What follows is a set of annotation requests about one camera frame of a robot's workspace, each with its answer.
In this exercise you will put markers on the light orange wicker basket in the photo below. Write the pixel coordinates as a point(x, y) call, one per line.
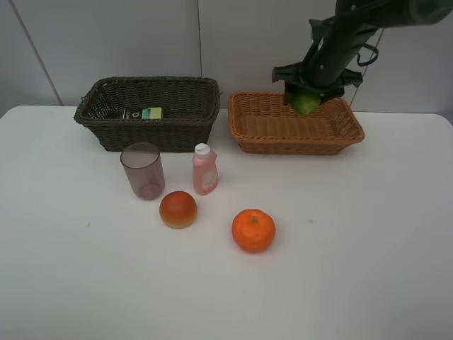
point(261, 123)

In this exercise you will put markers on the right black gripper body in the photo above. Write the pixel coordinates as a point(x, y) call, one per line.
point(292, 74)

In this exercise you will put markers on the pink dish soap bottle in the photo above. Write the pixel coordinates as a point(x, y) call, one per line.
point(205, 173)

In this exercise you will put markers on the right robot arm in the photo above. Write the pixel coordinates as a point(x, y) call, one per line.
point(338, 40)

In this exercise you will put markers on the red orange round bun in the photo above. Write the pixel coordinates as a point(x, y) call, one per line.
point(178, 210)

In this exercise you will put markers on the green lime fruit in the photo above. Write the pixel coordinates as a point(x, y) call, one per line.
point(305, 103)

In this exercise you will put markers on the dark brown wicker basket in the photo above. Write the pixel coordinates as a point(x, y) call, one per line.
point(190, 107)

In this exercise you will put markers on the translucent purple plastic cup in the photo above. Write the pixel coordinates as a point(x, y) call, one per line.
point(143, 168)

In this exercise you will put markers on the orange tangerine fruit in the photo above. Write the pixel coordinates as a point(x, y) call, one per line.
point(253, 231)

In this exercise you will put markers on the dark green pump bottle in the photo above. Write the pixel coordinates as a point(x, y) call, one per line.
point(152, 113)

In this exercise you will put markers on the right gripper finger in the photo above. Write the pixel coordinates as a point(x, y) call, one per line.
point(332, 92)
point(291, 92)

